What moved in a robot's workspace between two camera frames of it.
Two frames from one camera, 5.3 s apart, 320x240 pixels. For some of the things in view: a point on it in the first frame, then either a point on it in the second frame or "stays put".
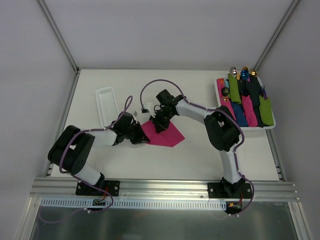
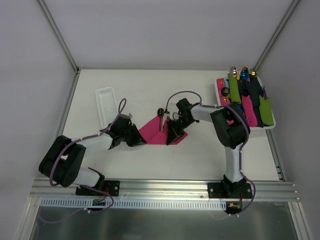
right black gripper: x=159 y=121 to x=175 y=127
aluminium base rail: x=65 y=188 stays put
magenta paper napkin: x=169 y=137 stays put
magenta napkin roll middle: x=249 y=110 stays put
